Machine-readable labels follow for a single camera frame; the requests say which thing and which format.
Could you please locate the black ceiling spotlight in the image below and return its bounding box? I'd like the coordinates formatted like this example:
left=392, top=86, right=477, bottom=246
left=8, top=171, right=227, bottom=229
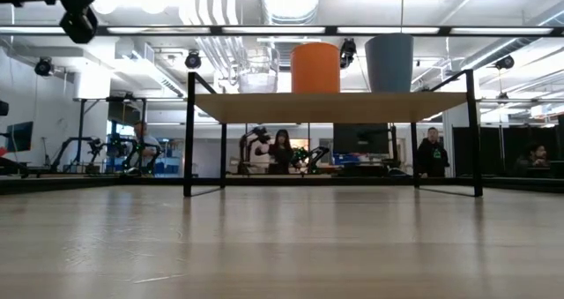
left=33, top=56, right=55, bottom=78
left=339, top=38, right=358, bottom=70
left=494, top=54, right=516, bottom=71
left=184, top=49, right=203, bottom=71

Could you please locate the wooden shelf with black legs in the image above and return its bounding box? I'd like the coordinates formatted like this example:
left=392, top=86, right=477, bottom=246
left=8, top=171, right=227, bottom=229
left=182, top=68, right=484, bottom=198

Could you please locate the seated person at desk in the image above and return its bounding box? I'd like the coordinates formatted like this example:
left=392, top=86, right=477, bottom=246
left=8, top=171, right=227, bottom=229
left=512, top=141, right=551, bottom=179

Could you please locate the black aluminium table frame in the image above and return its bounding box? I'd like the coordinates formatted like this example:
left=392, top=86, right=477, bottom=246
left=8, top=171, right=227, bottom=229
left=0, top=24, right=564, bottom=196

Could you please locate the standing person by partition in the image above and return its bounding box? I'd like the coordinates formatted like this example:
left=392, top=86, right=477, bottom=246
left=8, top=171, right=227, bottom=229
left=416, top=126, right=451, bottom=179

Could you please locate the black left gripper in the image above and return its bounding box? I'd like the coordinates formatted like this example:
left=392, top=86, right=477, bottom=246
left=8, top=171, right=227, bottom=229
left=0, top=0, right=122, bottom=45

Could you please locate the clear plastic measuring cup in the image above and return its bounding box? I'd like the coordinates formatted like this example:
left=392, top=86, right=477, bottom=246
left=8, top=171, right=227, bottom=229
left=237, top=46, right=280, bottom=94

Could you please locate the grey-blue plastic cup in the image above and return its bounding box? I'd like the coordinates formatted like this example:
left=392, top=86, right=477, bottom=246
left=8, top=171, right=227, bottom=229
left=364, top=33, right=415, bottom=93

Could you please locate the small black monitor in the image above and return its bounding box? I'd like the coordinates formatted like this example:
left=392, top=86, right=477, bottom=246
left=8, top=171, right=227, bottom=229
left=4, top=121, right=35, bottom=154

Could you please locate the seated person by robot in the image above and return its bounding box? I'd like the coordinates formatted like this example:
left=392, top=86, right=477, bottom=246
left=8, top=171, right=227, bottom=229
left=130, top=119, right=163, bottom=177

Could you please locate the orange plastic cup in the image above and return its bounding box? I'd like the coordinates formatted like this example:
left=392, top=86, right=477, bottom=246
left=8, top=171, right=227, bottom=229
left=290, top=41, right=342, bottom=94

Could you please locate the large black monitor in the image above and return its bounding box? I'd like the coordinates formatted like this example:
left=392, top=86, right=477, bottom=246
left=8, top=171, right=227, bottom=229
left=332, top=123, right=392, bottom=156

